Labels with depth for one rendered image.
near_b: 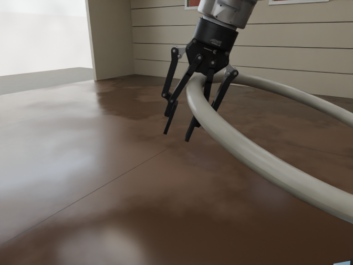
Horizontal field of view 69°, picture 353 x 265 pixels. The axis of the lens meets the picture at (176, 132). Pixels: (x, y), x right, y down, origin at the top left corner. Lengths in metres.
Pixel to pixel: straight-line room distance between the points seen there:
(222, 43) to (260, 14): 6.36
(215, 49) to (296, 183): 0.28
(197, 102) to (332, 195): 0.21
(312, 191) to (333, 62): 6.22
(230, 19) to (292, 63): 6.18
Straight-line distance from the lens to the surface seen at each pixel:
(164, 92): 0.51
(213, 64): 0.48
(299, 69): 6.60
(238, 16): 0.46
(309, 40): 6.55
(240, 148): 0.33
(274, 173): 0.32
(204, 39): 0.46
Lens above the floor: 1.27
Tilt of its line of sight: 21 degrees down
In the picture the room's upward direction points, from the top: straight up
